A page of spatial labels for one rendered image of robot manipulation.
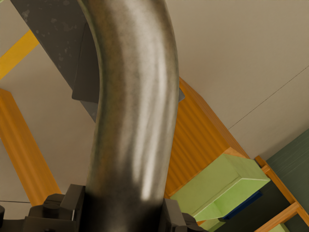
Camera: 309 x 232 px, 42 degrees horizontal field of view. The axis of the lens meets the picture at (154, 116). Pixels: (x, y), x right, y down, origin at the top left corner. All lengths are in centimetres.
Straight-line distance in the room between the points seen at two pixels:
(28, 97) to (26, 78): 14
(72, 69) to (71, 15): 3
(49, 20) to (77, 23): 1
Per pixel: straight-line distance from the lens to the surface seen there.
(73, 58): 20
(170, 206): 16
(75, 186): 16
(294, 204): 549
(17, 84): 194
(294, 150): 620
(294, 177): 615
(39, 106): 213
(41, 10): 21
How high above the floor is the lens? 121
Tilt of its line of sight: 25 degrees down
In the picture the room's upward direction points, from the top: 145 degrees clockwise
